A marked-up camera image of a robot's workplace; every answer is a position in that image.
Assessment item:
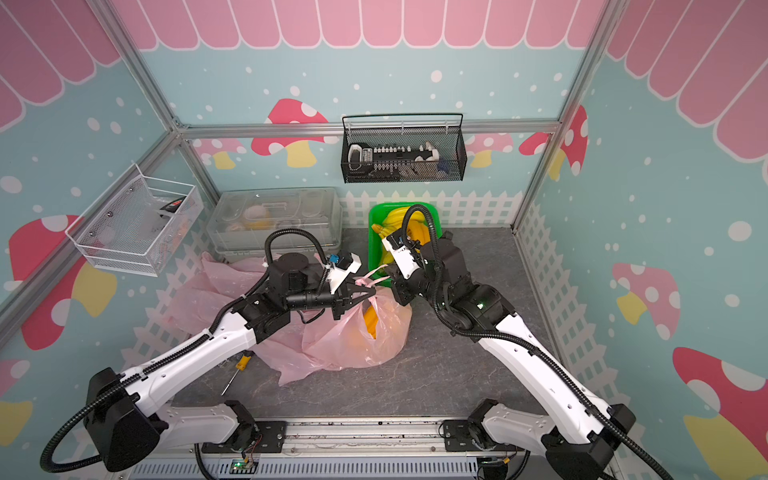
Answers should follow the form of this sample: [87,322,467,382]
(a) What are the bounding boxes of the pink plastic bag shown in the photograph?
[253,286,412,386]

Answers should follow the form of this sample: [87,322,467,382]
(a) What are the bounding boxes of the yellow banana bunch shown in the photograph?
[363,303,379,339]

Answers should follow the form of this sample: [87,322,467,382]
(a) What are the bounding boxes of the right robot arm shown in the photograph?
[382,204,671,479]

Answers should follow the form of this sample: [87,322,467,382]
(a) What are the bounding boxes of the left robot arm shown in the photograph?
[40,228,375,473]

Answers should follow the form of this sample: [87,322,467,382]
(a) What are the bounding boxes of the clear plastic storage box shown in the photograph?
[206,188,342,262]

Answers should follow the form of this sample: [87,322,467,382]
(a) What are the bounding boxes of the bananas in green basket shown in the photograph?
[369,204,431,266]

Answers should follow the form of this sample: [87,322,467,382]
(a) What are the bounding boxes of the pink plastic bags pile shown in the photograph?
[161,252,266,335]

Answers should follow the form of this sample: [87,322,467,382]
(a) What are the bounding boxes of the green plastic basket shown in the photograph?
[368,203,443,287]

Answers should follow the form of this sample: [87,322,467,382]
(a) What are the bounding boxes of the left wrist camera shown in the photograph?
[326,251,362,294]

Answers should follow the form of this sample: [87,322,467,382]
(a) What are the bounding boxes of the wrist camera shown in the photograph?
[382,231,421,280]
[326,251,362,294]

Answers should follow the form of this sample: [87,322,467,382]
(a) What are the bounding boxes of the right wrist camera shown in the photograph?
[382,231,421,280]

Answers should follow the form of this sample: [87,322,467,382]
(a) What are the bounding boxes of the yellow handle screwdriver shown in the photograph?
[221,351,254,396]

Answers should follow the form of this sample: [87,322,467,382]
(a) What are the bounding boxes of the black wire mesh basket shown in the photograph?
[340,113,467,183]

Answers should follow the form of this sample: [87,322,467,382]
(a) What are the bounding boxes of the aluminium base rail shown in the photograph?
[143,415,529,480]

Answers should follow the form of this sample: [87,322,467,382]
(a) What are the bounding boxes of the white wire mesh basket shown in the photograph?
[65,164,204,277]

